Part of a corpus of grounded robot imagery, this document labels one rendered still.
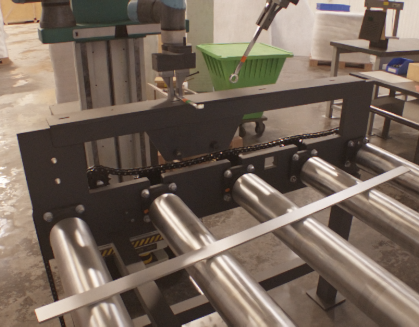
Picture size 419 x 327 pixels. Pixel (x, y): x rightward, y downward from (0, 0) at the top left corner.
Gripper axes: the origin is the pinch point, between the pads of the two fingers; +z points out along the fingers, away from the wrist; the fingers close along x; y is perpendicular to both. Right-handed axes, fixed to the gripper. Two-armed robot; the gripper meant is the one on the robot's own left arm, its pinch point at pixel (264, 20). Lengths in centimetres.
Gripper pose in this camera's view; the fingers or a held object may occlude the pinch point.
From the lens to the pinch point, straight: 119.9
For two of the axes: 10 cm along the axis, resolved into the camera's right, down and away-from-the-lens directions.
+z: -4.6, 7.8, 4.2
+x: -3.8, -6.0, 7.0
